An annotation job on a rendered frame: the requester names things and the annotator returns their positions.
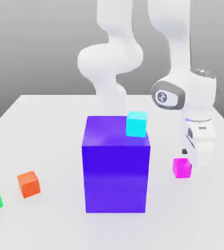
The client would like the small orange cube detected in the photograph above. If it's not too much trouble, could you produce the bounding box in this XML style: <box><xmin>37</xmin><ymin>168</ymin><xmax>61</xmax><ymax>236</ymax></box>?
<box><xmin>17</xmin><ymin>170</ymin><xmax>41</xmax><ymax>199</ymax></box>

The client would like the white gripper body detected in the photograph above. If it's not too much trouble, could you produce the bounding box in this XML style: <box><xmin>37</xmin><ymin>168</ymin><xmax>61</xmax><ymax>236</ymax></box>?
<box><xmin>185</xmin><ymin>134</ymin><xmax>215</xmax><ymax>168</ymax></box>

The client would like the large purple box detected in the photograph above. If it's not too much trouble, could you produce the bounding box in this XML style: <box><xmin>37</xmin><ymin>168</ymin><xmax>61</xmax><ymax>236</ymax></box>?
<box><xmin>81</xmin><ymin>115</ymin><xmax>151</xmax><ymax>214</ymax></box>

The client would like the small magenta cube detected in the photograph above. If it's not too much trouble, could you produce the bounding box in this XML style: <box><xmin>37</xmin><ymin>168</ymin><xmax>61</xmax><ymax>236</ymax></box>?
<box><xmin>172</xmin><ymin>157</ymin><xmax>192</xmax><ymax>179</ymax></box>

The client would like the small cyan cube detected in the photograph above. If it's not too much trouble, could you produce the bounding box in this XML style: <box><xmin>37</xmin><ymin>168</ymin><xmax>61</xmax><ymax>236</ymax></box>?
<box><xmin>125</xmin><ymin>110</ymin><xmax>148</xmax><ymax>139</ymax></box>

